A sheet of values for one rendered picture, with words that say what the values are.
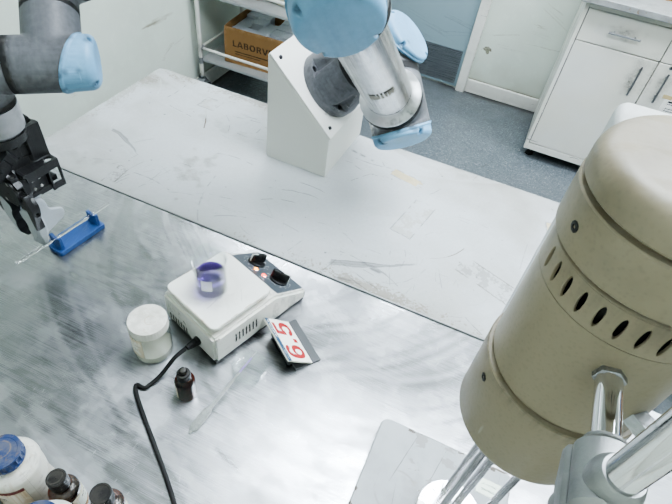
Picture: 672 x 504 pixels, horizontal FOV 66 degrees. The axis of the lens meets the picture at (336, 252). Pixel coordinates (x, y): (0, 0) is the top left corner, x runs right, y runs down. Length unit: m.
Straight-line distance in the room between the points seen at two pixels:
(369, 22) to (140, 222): 0.63
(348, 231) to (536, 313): 0.80
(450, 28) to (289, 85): 2.55
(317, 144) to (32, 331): 0.65
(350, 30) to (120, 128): 0.81
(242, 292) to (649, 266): 0.67
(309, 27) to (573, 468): 0.54
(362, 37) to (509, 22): 2.89
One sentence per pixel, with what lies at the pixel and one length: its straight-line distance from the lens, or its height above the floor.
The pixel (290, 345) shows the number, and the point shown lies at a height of 0.93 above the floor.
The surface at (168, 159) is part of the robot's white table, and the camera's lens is 1.24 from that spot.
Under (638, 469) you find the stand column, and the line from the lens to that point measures 0.23.
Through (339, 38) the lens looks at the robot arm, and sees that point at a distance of 0.68.
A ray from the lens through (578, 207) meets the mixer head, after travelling 0.26.
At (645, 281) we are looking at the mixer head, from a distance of 0.25.
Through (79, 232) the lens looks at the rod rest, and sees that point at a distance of 1.08.
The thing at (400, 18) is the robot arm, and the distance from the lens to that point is 1.09.
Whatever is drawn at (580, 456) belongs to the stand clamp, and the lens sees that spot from 0.26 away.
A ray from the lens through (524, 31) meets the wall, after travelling 3.55.
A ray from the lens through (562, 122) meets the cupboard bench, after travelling 3.09.
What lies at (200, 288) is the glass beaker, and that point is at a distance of 0.81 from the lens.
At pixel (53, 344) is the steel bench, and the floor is 0.90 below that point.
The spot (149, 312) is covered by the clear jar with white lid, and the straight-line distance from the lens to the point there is 0.83.
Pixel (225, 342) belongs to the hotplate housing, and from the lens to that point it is 0.82.
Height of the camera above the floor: 1.63
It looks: 46 degrees down
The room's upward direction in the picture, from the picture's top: 9 degrees clockwise
